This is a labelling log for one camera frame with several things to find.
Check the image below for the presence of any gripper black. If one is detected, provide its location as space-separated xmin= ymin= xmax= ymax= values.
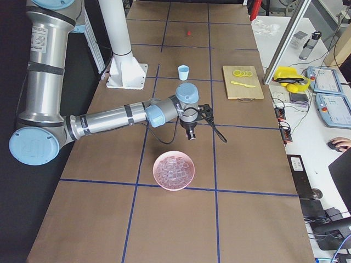
xmin=180 ymin=120 xmax=197 ymax=140

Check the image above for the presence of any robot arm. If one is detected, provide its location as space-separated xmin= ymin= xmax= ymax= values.
xmin=9 ymin=1 xmax=200 ymax=165

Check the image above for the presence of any pink bowl of ice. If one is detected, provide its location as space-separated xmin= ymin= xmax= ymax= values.
xmin=153 ymin=151 xmax=195 ymax=191

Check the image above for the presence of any light blue cup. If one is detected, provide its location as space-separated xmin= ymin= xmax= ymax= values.
xmin=178 ymin=65 xmax=190 ymax=81

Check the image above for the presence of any person hand on mouse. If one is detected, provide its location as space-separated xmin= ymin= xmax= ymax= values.
xmin=331 ymin=137 xmax=351 ymax=151

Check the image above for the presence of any bamboo cutting board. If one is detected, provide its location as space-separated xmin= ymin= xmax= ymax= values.
xmin=222 ymin=66 xmax=264 ymax=101

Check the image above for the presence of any yellow plastic knife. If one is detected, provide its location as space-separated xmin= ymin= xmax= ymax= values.
xmin=230 ymin=81 xmax=256 ymax=88

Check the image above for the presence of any white power strip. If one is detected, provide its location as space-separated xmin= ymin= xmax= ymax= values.
xmin=271 ymin=92 xmax=290 ymax=103

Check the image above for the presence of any yellow bag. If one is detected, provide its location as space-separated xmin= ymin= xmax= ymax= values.
xmin=273 ymin=66 xmax=310 ymax=93

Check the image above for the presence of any clear plastic bag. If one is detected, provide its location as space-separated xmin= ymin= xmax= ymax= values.
xmin=251 ymin=19 xmax=280 ymax=36

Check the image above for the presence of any computer mouse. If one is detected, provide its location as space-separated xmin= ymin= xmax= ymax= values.
xmin=327 ymin=141 xmax=347 ymax=152

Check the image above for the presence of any teach pendant far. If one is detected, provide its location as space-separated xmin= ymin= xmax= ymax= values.
xmin=306 ymin=66 xmax=344 ymax=95

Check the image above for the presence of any teach pendant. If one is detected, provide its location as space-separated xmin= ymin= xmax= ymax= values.
xmin=306 ymin=66 xmax=344 ymax=95
xmin=315 ymin=93 xmax=350 ymax=129

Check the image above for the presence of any water bottle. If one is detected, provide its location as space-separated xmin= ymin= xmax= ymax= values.
xmin=299 ymin=31 xmax=322 ymax=60

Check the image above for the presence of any teach pendant near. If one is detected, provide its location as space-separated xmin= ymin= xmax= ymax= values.
xmin=315 ymin=93 xmax=350 ymax=129

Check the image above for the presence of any seated person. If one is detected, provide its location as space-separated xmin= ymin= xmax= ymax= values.
xmin=329 ymin=148 xmax=350 ymax=211

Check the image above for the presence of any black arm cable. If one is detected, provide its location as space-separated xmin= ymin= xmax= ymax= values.
xmin=139 ymin=106 xmax=228 ymax=145

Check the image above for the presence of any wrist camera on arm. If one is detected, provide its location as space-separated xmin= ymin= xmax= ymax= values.
xmin=198 ymin=104 xmax=214 ymax=122

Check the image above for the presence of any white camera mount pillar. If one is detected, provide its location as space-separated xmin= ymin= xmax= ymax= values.
xmin=99 ymin=0 xmax=148 ymax=90

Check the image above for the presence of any aluminium frame post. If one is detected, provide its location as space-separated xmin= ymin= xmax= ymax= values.
xmin=263 ymin=0 xmax=311 ymax=85

